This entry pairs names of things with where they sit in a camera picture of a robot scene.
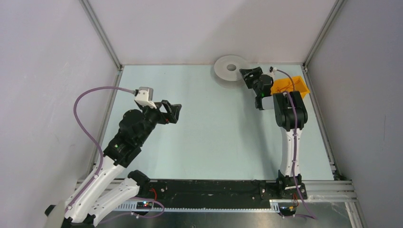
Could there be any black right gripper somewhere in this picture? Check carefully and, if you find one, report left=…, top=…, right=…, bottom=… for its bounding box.
left=240, top=66, right=263, bottom=96

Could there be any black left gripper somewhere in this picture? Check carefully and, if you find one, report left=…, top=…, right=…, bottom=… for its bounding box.
left=136, top=99, right=181, bottom=145

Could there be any white plastic cable spool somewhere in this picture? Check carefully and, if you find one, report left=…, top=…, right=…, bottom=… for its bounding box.
left=212, top=55, right=250, bottom=88

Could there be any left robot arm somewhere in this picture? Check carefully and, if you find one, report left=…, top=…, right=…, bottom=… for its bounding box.
left=45, top=100, right=182, bottom=228

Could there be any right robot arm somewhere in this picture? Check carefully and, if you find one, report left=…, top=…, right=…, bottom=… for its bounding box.
left=239, top=67, right=308, bottom=200

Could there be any orange plastic bin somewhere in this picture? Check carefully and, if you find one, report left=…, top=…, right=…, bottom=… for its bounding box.
left=271, top=76, right=310, bottom=99

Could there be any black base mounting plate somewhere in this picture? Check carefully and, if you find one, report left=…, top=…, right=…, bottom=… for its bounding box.
left=143, top=179, right=286, bottom=209

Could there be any left controller board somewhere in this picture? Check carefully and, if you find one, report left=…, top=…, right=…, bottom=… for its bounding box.
left=135, top=201, right=154, bottom=210

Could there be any controller board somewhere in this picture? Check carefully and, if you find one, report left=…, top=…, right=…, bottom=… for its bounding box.
left=135, top=201, right=154, bottom=210
left=278, top=206, right=296, bottom=217

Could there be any right controller board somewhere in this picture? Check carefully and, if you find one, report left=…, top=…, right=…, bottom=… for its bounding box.
left=278, top=206, right=296, bottom=217

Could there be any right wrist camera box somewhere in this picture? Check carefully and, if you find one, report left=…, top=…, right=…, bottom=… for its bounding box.
left=269, top=66, right=278, bottom=74

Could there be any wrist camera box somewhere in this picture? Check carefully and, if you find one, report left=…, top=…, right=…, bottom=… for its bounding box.
left=269, top=66, right=278, bottom=74
left=134, top=87, right=157, bottom=109

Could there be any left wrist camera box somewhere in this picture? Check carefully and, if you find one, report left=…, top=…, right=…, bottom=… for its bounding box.
left=134, top=87, right=157, bottom=109

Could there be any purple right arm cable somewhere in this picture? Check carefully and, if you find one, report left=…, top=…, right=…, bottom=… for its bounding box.
left=275, top=68, right=317, bottom=220

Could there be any left corner aluminium post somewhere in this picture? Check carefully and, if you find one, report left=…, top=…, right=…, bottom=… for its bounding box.
left=79, top=0, right=123, bottom=71

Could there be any corner aluminium post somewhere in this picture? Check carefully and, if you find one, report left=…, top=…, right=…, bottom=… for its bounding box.
left=79, top=0, right=123, bottom=71
left=302, top=0, right=347, bottom=69

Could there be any right corner aluminium post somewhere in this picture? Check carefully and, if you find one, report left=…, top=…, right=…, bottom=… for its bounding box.
left=302, top=0, right=347, bottom=69

